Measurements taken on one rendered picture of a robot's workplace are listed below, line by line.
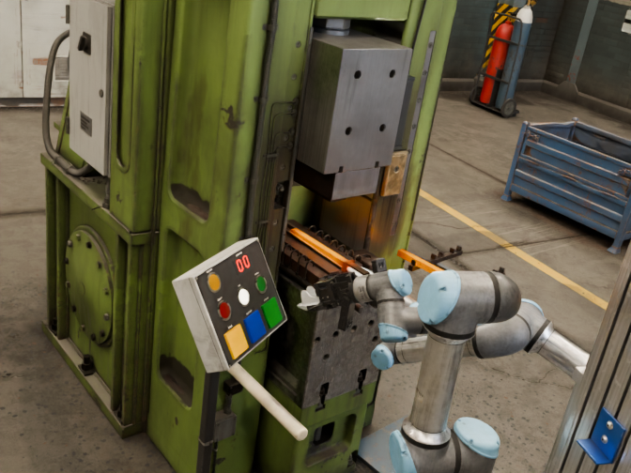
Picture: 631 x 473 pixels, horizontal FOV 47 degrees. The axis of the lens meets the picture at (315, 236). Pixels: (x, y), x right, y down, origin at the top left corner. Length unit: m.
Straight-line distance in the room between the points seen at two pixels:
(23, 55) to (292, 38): 5.36
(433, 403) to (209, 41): 1.38
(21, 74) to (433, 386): 6.28
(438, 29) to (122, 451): 2.07
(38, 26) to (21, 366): 4.33
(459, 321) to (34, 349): 2.63
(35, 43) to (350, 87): 5.43
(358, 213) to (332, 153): 0.56
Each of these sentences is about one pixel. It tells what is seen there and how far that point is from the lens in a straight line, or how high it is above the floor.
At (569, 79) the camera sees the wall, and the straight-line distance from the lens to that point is 11.77.
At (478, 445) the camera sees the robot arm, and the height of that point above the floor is 1.04.
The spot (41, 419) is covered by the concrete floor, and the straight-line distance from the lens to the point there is 3.42.
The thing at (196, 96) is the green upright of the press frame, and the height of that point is 1.50.
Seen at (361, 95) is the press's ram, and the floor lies 1.62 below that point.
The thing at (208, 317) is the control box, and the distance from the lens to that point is 2.01.
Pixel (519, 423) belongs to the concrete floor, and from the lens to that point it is 3.81.
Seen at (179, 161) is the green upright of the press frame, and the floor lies 1.25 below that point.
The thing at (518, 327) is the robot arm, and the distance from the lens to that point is 2.17.
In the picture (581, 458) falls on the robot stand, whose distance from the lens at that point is 1.77.
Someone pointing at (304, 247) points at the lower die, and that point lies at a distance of 2.71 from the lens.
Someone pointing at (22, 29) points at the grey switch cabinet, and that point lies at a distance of 7.42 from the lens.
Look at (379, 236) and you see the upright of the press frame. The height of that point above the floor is 1.01.
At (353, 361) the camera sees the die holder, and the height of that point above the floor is 0.61.
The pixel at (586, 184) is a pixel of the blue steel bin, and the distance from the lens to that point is 6.28.
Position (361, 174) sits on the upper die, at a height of 1.35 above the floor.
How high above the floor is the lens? 2.14
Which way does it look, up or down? 24 degrees down
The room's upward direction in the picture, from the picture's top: 9 degrees clockwise
